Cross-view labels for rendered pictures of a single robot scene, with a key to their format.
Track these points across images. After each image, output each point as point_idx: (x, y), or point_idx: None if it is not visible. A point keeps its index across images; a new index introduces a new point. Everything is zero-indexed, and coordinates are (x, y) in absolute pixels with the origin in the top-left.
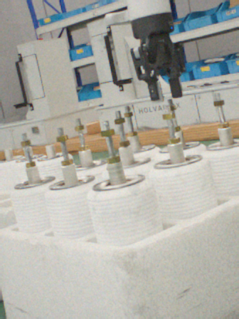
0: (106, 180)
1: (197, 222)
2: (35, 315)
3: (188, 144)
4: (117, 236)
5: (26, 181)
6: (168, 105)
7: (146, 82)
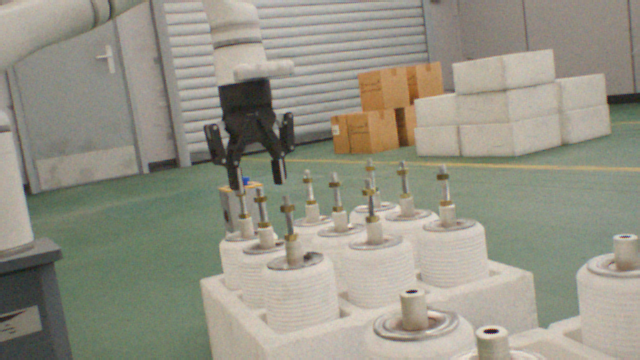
0: (381, 209)
1: None
2: None
3: (252, 249)
4: None
5: (460, 226)
6: (304, 170)
7: (284, 156)
